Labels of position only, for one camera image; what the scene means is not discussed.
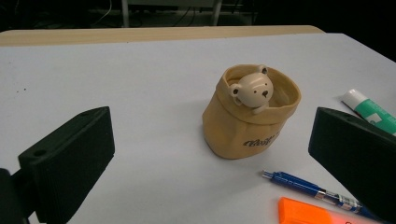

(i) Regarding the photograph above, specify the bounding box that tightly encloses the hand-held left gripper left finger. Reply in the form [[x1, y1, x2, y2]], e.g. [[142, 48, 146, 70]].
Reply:
[[18, 105, 116, 224]]

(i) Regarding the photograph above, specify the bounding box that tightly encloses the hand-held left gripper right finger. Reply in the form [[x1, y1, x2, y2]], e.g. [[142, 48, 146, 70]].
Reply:
[[307, 106, 396, 224]]

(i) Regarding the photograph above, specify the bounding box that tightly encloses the green and white glue stick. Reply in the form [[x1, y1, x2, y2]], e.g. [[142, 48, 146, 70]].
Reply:
[[340, 88, 396, 137]]

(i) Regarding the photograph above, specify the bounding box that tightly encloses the orange highlighter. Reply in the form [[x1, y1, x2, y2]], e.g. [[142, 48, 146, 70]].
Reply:
[[277, 196, 387, 224]]

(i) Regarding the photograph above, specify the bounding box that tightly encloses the tan bear pen holder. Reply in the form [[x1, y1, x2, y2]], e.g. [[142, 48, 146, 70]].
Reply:
[[201, 63, 303, 161]]

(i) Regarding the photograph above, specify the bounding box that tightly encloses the blue pen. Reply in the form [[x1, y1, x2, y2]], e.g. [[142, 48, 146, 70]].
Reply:
[[261, 170, 379, 220]]

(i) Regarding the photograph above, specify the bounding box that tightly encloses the white table mat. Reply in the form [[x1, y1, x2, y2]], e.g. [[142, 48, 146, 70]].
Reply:
[[0, 32, 396, 224]]

